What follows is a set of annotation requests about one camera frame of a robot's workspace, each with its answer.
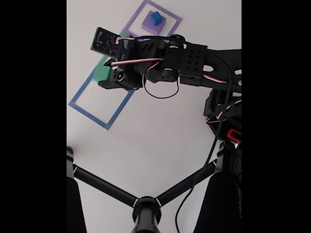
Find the green cube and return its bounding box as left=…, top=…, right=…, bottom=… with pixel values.
left=92, top=63, right=113, bottom=83

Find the gripper camera board, blue mount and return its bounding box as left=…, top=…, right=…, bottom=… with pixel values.
left=90, top=27, right=136, bottom=61

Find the purple cube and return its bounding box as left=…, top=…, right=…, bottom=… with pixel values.
left=141, top=10, right=167, bottom=36

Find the black tripod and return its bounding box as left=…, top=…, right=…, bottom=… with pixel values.
left=67, top=142, right=242, bottom=233

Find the red white servo cable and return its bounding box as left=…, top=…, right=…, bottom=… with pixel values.
left=206, top=98, right=242, bottom=125
left=110, top=35, right=230, bottom=100

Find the small blue cube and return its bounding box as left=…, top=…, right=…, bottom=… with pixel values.
left=150, top=11, right=163, bottom=26

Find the purple tape square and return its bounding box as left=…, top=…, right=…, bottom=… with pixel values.
left=123, top=0, right=183, bottom=39

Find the green tape square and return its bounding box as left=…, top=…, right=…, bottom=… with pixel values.
left=96, top=30, right=133, bottom=73

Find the blue tape square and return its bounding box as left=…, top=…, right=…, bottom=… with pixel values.
left=69, top=67, right=134, bottom=131

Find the red clamp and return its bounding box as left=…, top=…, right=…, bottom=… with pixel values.
left=226, top=128, right=242, bottom=144

